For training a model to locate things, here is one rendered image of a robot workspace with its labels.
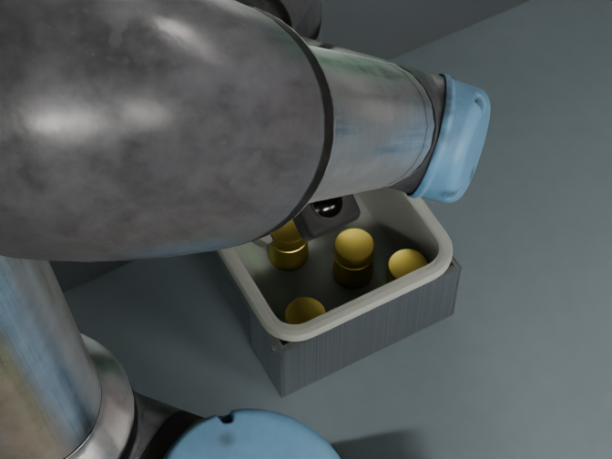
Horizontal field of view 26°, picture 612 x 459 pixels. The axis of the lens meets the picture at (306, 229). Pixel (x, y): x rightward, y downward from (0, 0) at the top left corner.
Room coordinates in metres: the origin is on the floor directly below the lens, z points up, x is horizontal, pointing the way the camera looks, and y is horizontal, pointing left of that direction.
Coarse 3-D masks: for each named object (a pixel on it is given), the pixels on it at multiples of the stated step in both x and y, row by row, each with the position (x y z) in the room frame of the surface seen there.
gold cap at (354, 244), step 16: (336, 240) 0.62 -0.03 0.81; (352, 240) 0.62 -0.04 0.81; (368, 240) 0.62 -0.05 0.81; (336, 256) 0.61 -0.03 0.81; (352, 256) 0.61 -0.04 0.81; (368, 256) 0.61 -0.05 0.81; (336, 272) 0.61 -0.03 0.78; (352, 272) 0.60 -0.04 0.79; (368, 272) 0.61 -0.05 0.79; (352, 288) 0.60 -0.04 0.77
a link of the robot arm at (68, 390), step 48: (0, 288) 0.31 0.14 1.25; (48, 288) 0.33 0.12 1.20; (0, 336) 0.30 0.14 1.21; (48, 336) 0.32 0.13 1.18; (0, 384) 0.30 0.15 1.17; (48, 384) 0.31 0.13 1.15; (96, 384) 0.34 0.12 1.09; (0, 432) 0.30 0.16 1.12; (48, 432) 0.31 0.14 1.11; (96, 432) 0.32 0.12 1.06; (144, 432) 0.34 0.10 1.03
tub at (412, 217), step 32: (384, 192) 0.67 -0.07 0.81; (352, 224) 0.67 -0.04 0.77; (384, 224) 0.66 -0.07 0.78; (416, 224) 0.63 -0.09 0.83; (224, 256) 0.59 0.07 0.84; (256, 256) 0.63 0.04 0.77; (320, 256) 0.63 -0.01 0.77; (384, 256) 0.63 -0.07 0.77; (448, 256) 0.59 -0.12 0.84; (256, 288) 0.56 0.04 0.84; (288, 288) 0.60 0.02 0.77; (320, 288) 0.60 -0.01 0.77; (384, 288) 0.56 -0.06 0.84; (320, 320) 0.53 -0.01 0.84
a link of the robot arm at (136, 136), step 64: (0, 0) 0.28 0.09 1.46; (64, 0) 0.29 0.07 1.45; (128, 0) 0.29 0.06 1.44; (192, 0) 0.31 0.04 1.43; (0, 64) 0.26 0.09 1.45; (64, 64) 0.27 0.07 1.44; (128, 64) 0.27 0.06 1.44; (192, 64) 0.28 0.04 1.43; (256, 64) 0.30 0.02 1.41; (320, 64) 0.34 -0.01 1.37; (384, 64) 0.48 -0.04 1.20; (0, 128) 0.25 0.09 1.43; (64, 128) 0.25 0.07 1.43; (128, 128) 0.26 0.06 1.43; (192, 128) 0.27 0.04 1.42; (256, 128) 0.28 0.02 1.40; (320, 128) 0.30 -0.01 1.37; (384, 128) 0.40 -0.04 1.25; (448, 128) 0.48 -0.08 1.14; (0, 192) 0.24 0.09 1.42; (64, 192) 0.24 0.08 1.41; (128, 192) 0.25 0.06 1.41; (192, 192) 0.25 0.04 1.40; (256, 192) 0.27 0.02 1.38; (320, 192) 0.34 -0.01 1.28; (448, 192) 0.46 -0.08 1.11; (64, 256) 0.24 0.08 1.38; (128, 256) 0.25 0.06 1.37
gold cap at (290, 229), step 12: (288, 228) 0.63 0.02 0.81; (276, 240) 0.62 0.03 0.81; (288, 240) 0.62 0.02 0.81; (300, 240) 0.62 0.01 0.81; (276, 252) 0.62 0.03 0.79; (288, 252) 0.62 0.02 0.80; (300, 252) 0.62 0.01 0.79; (276, 264) 0.62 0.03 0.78; (288, 264) 0.62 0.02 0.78; (300, 264) 0.62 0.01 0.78
